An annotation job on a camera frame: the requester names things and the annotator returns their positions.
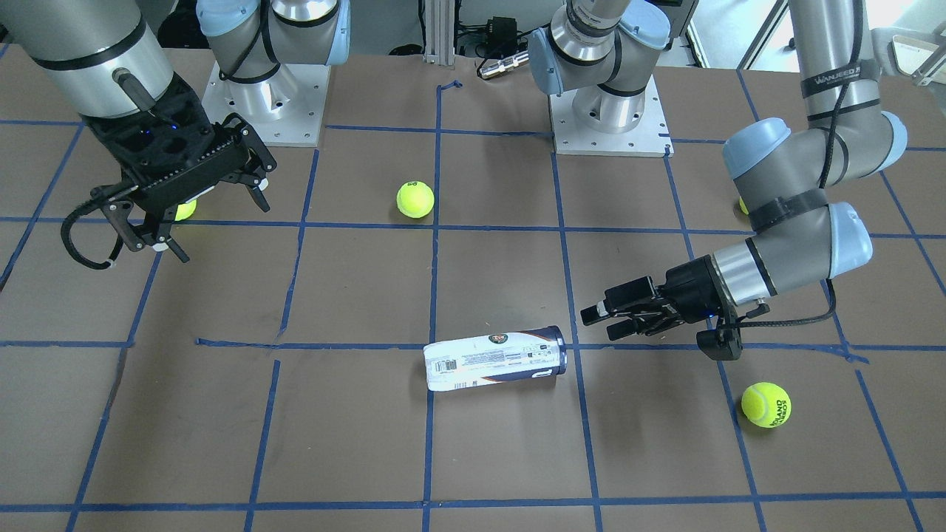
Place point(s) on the silver metal connector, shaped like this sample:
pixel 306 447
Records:
pixel 504 66

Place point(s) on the tennis ball front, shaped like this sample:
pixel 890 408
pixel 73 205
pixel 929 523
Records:
pixel 766 405

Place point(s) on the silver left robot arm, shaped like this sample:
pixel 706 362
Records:
pixel 609 48

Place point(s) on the Wilson tennis ball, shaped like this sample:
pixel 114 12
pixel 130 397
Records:
pixel 185 210

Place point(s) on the aluminium frame post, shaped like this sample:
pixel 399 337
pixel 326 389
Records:
pixel 439 25

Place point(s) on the tennis ball centre back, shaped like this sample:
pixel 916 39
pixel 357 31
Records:
pixel 415 199

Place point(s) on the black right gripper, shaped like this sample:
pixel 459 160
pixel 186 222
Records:
pixel 120 215

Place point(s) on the white blue tennis ball can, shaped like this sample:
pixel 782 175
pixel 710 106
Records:
pixel 495 358

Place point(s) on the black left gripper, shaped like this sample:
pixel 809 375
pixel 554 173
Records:
pixel 689 287

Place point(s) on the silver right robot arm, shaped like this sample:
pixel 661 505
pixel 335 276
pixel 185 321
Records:
pixel 108 62

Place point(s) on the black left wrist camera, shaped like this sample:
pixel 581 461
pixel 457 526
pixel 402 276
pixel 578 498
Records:
pixel 721 344

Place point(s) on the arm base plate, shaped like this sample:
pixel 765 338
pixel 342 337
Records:
pixel 285 111
pixel 591 122

